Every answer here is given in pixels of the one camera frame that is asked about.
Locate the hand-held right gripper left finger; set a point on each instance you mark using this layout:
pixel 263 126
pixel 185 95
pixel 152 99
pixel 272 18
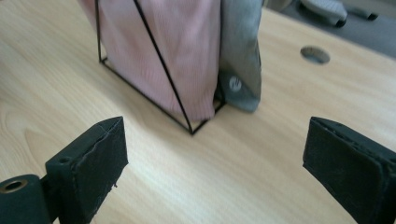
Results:
pixel 93 168

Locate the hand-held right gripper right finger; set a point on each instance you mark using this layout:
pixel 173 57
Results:
pixel 348 168

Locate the grey garment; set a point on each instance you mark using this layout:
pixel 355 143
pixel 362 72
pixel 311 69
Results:
pixel 239 40

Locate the pink ribbed garment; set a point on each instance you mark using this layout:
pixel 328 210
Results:
pixel 186 46

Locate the dark chair base leg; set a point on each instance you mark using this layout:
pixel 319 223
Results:
pixel 362 13

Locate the grey chair base leg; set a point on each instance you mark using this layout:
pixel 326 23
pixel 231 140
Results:
pixel 327 9

